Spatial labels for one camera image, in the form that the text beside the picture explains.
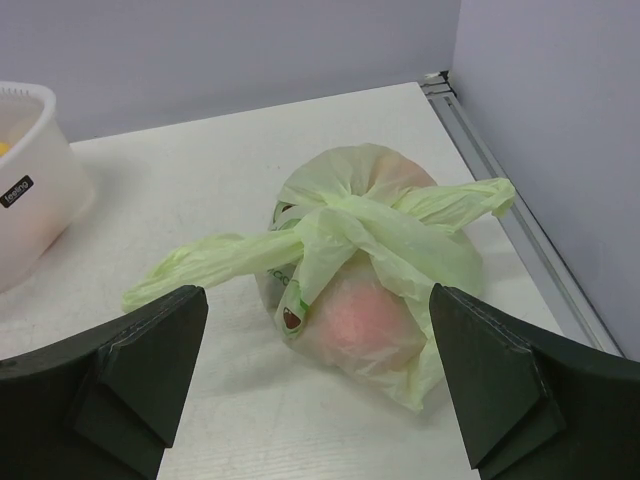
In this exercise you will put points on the peach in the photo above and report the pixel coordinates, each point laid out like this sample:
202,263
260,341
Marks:
359,326

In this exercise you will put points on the white plastic basket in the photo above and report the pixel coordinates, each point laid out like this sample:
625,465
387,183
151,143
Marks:
44,187

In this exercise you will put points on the aluminium table frame rail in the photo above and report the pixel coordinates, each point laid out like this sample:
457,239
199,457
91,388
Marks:
565,307

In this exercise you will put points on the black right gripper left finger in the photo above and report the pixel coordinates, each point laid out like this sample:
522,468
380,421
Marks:
105,403

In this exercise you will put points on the light green plastic bag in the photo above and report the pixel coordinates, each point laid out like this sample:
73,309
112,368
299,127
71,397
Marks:
348,201

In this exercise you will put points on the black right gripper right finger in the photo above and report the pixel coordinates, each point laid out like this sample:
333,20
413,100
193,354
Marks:
532,404

